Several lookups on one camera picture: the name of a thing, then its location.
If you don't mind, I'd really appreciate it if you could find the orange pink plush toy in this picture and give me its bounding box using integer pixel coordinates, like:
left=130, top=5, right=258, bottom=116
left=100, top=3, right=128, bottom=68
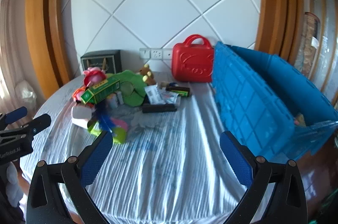
left=72, top=87, right=87, bottom=103

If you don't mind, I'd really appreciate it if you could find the white box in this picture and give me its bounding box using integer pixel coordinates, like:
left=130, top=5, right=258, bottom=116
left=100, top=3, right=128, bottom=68
left=71, top=105, right=92, bottom=129

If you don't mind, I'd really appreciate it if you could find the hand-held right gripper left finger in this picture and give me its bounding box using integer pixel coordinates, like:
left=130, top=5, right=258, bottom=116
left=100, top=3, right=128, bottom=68
left=25, top=130, right=114, bottom=224

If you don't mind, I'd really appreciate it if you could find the white blue-printed carton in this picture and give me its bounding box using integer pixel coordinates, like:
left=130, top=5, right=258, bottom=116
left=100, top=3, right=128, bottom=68
left=145, top=85, right=161, bottom=104

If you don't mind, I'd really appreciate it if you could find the pink pig plush toy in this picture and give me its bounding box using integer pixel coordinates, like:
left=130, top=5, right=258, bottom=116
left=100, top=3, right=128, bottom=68
left=82, top=67, right=107, bottom=87

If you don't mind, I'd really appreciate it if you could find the long green cardboard box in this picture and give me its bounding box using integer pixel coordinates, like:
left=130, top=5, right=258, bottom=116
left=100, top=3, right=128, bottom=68
left=80, top=78, right=121, bottom=104

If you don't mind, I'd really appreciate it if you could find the wooden wall frame post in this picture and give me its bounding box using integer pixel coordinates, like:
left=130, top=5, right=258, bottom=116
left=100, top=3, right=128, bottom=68
left=25, top=0, right=77, bottom=92
left=257, top=0, right=304, bottom=66

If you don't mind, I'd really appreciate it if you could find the brown teddy bear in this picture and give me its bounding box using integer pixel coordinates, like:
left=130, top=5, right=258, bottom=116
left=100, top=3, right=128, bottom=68
left=136, top=65, right=157, bottom=86

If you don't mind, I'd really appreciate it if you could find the light curtain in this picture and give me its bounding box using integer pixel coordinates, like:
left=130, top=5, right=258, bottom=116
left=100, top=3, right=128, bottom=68
left=0, top=0, right=29, bottom=113

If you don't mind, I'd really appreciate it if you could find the small white bottle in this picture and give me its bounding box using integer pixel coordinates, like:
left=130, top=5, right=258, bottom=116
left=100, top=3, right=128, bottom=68
left=107, top=93, right=124, bottom=109

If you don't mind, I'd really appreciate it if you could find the white printed packet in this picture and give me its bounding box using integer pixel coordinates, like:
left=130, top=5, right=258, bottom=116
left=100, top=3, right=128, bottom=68
left=158, top=90, right=181, bottom=106

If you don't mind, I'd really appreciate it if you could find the blue plastic crate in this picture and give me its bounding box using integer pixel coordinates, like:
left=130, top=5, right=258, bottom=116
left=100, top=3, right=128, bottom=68
left=211, top=41, right=338, bottom=162

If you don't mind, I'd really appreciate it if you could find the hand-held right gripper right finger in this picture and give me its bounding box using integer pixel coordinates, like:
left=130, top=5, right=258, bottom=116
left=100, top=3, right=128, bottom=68
left=219, top=130, right=308, bottom=224

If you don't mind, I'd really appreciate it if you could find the black garbage bag roll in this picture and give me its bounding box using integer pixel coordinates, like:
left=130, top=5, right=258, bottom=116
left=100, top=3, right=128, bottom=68
left=142, top=104, right=177, bottom=114

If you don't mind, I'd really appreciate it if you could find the plastic wrapped furniture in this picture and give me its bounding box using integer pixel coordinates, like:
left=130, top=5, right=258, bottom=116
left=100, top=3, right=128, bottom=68
left=293, top=0, right=338, bottom=98

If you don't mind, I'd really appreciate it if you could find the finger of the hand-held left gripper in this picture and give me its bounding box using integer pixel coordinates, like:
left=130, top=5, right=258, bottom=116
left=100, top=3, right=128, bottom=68
left=0, top=107, right=28, bottom=126
left=14, top=113, right=52, bottom=140

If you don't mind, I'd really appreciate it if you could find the red plastic carry case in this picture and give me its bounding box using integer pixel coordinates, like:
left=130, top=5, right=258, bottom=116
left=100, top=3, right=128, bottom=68
left=171, top=34, right=215, bottom=83

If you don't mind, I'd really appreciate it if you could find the green plush toy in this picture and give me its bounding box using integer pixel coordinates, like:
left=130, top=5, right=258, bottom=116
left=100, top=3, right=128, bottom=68
left=106, top=70, right=148, bottom=107

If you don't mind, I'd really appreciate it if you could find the green pink plastic toy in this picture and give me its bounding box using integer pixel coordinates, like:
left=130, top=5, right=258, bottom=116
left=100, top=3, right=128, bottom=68
left=87, top=118, right=128, bottom=145

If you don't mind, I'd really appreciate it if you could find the dark square box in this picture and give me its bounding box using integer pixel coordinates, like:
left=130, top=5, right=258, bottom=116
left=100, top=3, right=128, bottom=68
left=80, top=49, right=123, bottom=75

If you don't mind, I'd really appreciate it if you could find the striped cloth covered desktop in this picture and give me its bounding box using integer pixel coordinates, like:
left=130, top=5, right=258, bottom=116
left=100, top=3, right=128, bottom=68
left=20, top=71, right=278, bottom=224

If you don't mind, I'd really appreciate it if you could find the white wall socket strip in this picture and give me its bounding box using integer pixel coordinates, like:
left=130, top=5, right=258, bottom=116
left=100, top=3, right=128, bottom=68
left=139, top=47, right=173, bottom=60

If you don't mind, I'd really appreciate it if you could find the blue feather toy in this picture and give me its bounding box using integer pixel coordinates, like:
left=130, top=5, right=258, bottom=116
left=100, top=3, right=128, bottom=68
left=96, top=102, right=117, bottom=135

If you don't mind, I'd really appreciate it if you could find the clear plastic bag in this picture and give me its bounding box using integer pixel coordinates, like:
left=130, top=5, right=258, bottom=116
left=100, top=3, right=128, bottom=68
left=14, top=80, right=37, bottom=108

